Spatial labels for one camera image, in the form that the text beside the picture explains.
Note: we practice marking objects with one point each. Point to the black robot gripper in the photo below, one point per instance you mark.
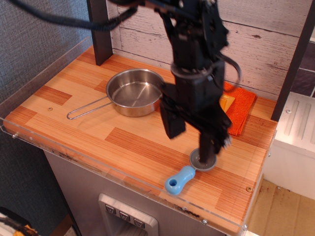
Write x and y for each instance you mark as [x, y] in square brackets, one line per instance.
[194, 99]

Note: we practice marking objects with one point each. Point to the blue handled grey spoon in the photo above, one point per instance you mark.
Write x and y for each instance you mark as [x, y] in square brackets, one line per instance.
[175, 184]

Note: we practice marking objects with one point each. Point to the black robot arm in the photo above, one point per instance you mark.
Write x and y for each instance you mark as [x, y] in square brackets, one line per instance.
[197, 35]

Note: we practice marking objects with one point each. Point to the stainless steel pot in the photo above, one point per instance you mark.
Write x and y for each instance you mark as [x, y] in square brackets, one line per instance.
[132, 93]

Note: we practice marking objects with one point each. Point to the yellow cheese wedge toy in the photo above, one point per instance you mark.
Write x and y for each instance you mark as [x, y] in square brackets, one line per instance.
[226, 101]

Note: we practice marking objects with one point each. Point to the orange knitted cloth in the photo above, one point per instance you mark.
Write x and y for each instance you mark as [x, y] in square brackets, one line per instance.
[240, 107]

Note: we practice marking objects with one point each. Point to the white cabinet on right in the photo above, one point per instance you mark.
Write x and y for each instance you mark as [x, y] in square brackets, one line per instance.
[290, 162]

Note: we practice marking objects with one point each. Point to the silver dispenser panel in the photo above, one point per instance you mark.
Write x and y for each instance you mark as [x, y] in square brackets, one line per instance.
[125, 217]

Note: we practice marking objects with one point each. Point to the grey toy fridge cabinet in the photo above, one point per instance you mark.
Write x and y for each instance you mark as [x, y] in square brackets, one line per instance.
[82, 188]

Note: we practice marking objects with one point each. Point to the yellow black object bottom left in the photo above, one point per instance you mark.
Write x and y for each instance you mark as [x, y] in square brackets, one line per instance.
[19, 230]

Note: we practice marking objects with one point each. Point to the dark grey right post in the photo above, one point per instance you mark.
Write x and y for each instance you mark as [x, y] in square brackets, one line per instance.
[295, 63]

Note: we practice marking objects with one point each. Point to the dark grey post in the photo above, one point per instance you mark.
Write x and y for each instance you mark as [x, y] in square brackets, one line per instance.
[97, 10]
[295, 63]

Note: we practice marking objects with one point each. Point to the dark grey left post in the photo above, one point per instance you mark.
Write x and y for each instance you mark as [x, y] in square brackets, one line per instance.
[97, 10]

